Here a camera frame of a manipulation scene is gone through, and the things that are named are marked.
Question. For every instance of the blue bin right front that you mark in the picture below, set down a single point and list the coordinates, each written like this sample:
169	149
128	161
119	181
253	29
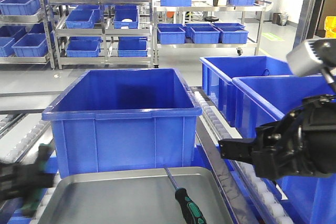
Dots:
262	100

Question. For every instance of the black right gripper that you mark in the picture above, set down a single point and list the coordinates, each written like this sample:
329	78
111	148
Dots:
302	143

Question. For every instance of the large blue bin front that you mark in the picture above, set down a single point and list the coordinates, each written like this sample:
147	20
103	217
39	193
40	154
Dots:
120	119

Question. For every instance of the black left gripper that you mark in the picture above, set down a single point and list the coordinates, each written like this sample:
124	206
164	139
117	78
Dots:
12	180

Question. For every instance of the silver metal tray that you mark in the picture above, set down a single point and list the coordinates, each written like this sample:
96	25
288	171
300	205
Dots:
134	196

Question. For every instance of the green black screwdriver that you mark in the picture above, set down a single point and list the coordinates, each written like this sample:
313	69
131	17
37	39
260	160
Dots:
190	210

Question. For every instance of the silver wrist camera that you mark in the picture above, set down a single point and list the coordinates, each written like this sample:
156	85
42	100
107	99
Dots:
312	55

